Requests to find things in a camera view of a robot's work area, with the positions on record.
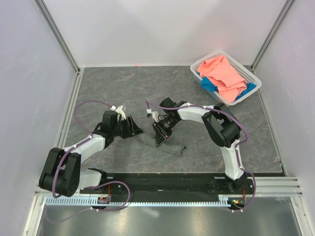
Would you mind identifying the grey cloth napkin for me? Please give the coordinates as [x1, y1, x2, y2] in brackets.
[137, 133, 186, 156]

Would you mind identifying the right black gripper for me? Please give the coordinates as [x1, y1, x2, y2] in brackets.
[152, 117, 179, 147]

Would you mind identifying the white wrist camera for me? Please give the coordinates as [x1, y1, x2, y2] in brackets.
[146, 108, 159, 122]
[110, 105, 126, 120]

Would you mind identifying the slotted cable duct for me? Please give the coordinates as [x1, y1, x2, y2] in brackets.
[45, 196, 241, 207]

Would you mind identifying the blue cloth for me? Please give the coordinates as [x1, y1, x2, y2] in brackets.
[201, 77, 256, 102]

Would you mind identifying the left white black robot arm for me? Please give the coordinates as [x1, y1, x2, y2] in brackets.
[39, 111, 143, 198]

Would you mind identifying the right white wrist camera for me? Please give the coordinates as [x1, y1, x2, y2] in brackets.
[146, 108, 159, 122]

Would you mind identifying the white plastic basket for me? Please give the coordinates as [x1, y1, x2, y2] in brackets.
[190, 51, 262, 106]

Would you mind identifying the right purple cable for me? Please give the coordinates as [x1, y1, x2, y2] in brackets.
[145, 99, 256, 213]

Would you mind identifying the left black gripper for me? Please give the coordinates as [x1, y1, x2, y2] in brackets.
[112, 116, 143, 139]

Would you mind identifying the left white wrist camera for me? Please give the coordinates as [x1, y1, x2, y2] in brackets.
[110, 105, 126, 120]

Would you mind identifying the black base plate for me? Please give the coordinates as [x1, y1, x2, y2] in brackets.
[79, 173, 254, 201]

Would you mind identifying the salmon pink cloth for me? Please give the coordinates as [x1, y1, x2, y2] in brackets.
[197, 55, 247, 103]

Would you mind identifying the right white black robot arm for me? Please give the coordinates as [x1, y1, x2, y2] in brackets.
[147, 97, 246, 194]

